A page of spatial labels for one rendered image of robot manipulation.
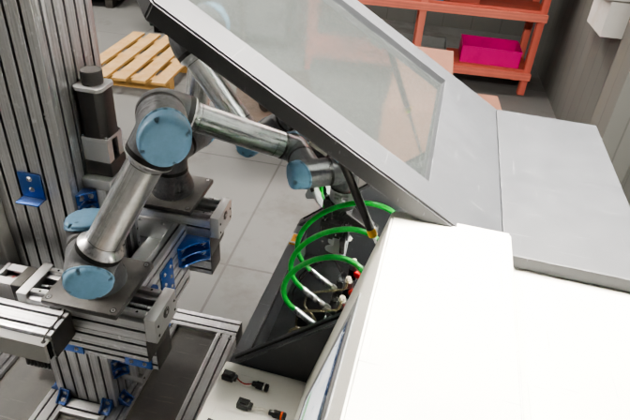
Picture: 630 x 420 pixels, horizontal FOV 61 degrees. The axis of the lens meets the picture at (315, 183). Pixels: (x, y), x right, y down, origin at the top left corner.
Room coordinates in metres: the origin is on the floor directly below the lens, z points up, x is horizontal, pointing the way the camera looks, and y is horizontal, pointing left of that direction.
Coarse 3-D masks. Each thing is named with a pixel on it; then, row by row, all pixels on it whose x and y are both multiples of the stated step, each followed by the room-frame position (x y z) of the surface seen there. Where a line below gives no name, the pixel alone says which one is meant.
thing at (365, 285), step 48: (384, 240) 0.76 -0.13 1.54; (432, 240) 0.76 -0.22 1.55; (480, 240) 0.78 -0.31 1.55; (384, 288) 0.63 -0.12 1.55; (432, 288) 0.64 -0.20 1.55; (480, 288) 0.65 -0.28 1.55; (336, 336) 0.77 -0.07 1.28; (384, 336) 0.53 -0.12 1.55; (432, 336) 0.54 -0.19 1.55; (480, 336) 0.55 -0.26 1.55; (384, 384) 0.45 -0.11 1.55; (432, 384) 0.46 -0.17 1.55; (480, 384) 0.46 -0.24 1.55
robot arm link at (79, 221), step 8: (88, 208) 1.16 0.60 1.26; (96, 208) 1.17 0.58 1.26; (72, 216) 1.12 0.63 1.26; (80, 216) 1.12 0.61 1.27; (88, 216) 1.12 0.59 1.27; (96, 216) 1.13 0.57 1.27; (64, 224) 1.09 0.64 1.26; (72, 224) 1.08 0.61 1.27; (80, 224) 1.08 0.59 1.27; (88, 224) 1.08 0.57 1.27; (72, 232) 1.07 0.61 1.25; (80, 232) 1.06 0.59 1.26
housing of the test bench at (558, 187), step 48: (528, 144) 1.27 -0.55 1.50; (576, 144) 1.29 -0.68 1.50; (528, 192) 1.03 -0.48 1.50; (576, 192) 1.05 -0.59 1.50; (528, 240) 0.85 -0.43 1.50; (576, 240) 0.86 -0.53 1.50; (624, 240) 0.88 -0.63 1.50; (528, 288) 0.75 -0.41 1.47; (576, 288) 0.76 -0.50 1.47; (624, 288) 0.76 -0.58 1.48; (528, 336) 0.63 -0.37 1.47; (576, 336) 0.64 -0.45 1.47; (624, 336) 0.65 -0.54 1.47; (528, 384) 0.53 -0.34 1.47; (576, 384) 0.54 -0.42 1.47; (624, 384) 0.55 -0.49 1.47
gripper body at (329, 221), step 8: (328, 200) 1.23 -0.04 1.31; (344, 208) 1.19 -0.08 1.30; (352, 208) 1.21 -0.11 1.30; (328, 216) 1.22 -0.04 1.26; (336, 216) 1.22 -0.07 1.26; (320, 224) 1.20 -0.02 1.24; (328, 224) 1.20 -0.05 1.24; (336, 224) 1.20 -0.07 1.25; (344, 224) 1.20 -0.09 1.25; (336, 232) 1.20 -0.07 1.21
